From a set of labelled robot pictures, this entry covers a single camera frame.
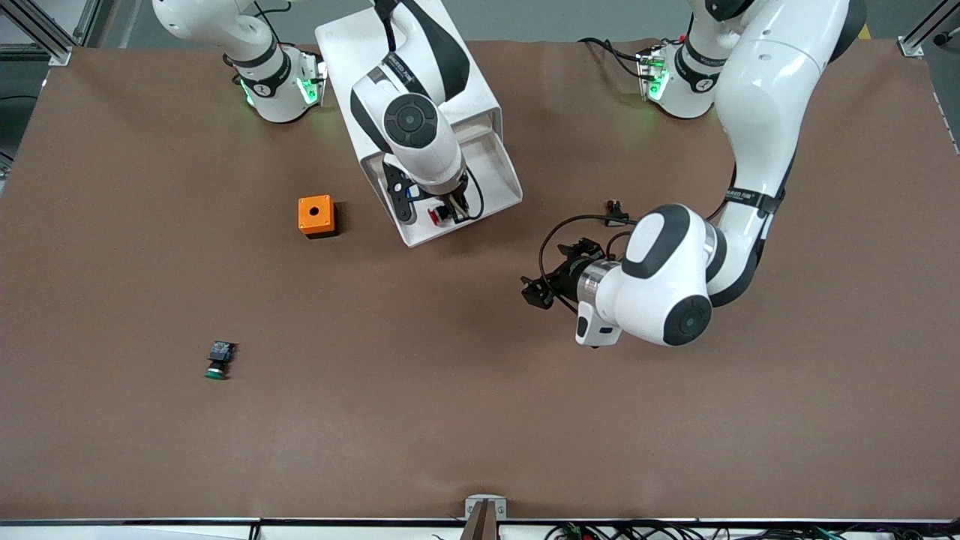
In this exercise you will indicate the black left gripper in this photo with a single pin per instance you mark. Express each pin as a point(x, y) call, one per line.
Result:
point(568, 278)

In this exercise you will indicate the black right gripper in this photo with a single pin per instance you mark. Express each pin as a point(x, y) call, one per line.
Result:
point(454, 203)

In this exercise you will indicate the red push button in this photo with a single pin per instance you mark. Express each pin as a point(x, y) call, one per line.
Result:
point(434, 215)

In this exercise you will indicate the white plastic drawer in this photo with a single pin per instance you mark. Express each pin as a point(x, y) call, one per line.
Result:
point(491, 161)

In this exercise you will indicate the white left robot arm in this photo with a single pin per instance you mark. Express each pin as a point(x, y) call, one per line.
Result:
point(765, 90)

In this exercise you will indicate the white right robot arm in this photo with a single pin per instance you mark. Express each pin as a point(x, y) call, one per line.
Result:
point(420, 142)

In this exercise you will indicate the black square white-faced button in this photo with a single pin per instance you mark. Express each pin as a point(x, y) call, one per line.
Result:
point(616, 217)

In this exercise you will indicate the white drawer cabinet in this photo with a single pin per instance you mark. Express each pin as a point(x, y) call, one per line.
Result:
point(341, 75)

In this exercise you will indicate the green push button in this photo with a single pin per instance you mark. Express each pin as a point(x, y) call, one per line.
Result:
point(219, 354)

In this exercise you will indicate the orange box with hole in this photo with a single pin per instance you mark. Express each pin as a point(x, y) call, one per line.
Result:
point(315, 214)

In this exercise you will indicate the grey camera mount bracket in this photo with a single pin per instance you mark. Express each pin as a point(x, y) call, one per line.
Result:
point(485, 517)

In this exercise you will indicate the aluminium frame profile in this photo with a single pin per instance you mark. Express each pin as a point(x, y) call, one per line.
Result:
point(911, 46)
point(60, 54)

